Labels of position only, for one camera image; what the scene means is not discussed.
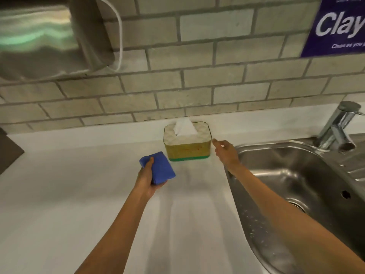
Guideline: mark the person's right hand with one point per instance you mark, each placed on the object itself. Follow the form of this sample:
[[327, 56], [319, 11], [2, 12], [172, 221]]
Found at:
[[228, 155]]

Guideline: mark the person's left hand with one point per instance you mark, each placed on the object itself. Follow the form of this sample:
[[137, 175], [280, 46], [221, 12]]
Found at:
[[145, 181]]

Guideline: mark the person's right fingers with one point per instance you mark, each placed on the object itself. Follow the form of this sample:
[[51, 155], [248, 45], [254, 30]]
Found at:
[[218, 146]]

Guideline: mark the person's left thumb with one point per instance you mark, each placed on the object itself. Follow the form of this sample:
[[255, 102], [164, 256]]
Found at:
[[149, 165]]

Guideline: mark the blue cloth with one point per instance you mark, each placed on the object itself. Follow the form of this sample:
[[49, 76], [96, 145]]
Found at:
[[159, 167]]

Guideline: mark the person's right forearm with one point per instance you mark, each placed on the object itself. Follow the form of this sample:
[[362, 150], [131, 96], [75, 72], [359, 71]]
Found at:
[[288, 216]]

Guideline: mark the person's left forearm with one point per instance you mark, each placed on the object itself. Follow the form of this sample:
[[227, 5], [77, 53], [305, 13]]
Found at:
[[114, 233]]

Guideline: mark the yellow green tissue box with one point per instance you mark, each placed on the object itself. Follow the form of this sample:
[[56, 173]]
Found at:
[[188, 148]]

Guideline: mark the white tissue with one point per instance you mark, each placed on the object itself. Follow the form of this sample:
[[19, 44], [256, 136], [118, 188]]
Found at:
[[185, 128]]

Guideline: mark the stainless steel sink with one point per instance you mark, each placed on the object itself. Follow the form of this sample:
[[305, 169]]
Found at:
[[299, 196]]

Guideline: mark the chrome faucet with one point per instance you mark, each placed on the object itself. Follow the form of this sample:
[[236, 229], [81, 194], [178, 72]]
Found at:
[[338, 128]]

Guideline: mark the dark grey object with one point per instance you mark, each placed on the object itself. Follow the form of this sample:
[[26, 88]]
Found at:
[[8, 151]]

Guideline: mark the purple wall sign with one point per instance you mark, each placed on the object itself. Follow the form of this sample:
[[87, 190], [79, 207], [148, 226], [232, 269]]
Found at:
[[335, 25]]

